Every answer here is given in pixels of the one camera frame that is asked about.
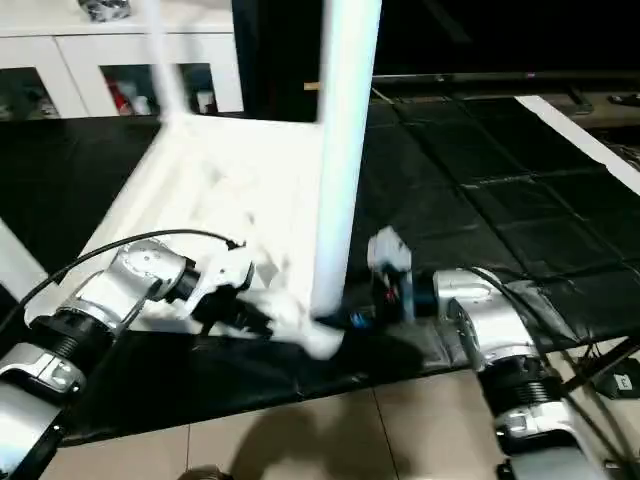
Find white plastic table top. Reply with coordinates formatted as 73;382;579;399
72;114;347;359

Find white plastic table leg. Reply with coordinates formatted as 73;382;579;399
0;218;53;303
138;0;197;131
308;0;384;331

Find black work mat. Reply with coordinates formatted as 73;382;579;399
0;95;640;446

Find dark left robot foot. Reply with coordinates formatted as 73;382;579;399
180;465;233;480

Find black metal bar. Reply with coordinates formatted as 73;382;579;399
372;68;640;91

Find white glass-door cabinet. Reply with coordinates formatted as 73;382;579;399
0;0;245;121

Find crumpled silver object on cabinet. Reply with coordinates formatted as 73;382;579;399
80;0;133;23

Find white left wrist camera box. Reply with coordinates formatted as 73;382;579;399
185;250;257;323

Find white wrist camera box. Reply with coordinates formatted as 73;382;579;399
185;250;257;323
366;226;415;323

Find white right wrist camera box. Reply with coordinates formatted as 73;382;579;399
366;226;415;323

